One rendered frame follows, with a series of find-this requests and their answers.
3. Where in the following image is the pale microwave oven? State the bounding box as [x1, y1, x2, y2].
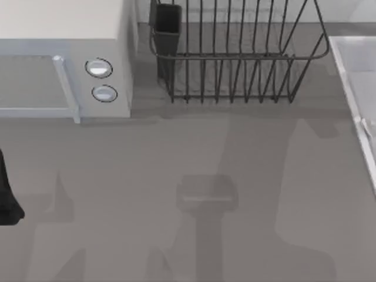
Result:
[0, 0, 136, 124]

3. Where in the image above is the black wire dish rack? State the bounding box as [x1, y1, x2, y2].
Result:
[149, 0, 330, 105]

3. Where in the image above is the microwave oven glass door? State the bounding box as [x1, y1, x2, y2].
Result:
[0, 54, 81, 124]

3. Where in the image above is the black cutlery holder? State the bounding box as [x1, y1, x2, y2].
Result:
[149, 0, 183, 80]

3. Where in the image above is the large round microwave knob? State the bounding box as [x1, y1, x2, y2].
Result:
[84, 57, 114, 79]

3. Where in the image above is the small round microwave knob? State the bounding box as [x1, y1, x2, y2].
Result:
[91, 84, 119, 104]

